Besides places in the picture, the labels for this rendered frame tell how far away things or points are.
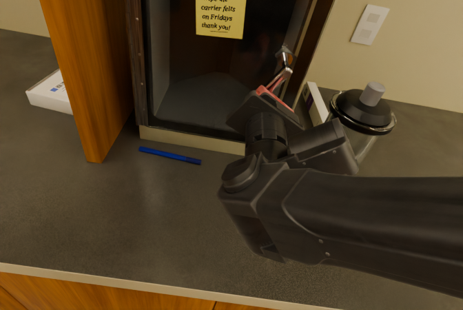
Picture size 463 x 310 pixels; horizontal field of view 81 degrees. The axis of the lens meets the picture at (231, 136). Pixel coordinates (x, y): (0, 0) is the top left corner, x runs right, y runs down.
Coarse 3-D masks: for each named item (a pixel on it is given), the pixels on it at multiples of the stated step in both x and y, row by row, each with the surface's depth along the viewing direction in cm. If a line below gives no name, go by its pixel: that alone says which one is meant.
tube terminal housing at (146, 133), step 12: (336, 0) 40; (312, 60) 47; (144, 132) 61; (156, 132) 61; (168, 132) 61; (180, 144) 63; (192, 144) 63; (204, 144) 62; (216, 144) 62; (228, 144) 62; (240, 144) 61
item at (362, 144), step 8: (336, 96) 46; (336, 104) 44; (344, 112) 43; (392, 112) 45; (328, 120) 47; (352, 120) 42; (392, 120) 44; (344, 128) 44; (352, 128) 42; (368, 128) 41; (376, 128) 41; (384, 128) 41; (392, 128) 42; (352, 136) 44; (360, 136) 43; (368, 136) 43; (376, 136) 44; (352, 144) 44; (360, 144) 44; (368, 144) 44; (360, 152) 46; (368, 152) 47; (360, 160) 47
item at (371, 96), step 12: (372, 84) 42; (348, 96) 44; (360, 96) 44; (372, 96) 42; (348, 108) 43; (360, 108) 42; (372, 108) 42; (384, 108) 43; (360, 120) 42; (372, 120) 41; (384, 120) 42
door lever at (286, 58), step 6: (282, 54) 45; (288, 54) 45; (282, 60) 45; (288, 60) 45; (282, 66) 44; (288, 66) 42; (282, 72) 42; (288, 72) 42; (276, 78) 43; (282, 78) 43; (270, 84) 44; (276, 84) 44; (270, 90) 44
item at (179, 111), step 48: (144, 0) 41; (192, 0) 41; (288, 0) 40; (144, 48) 46; (192, 48) 46; (240, 48) 45; (288, 48) 45; (192, 96) 52; (240, 96) 52; (288, 96) 51
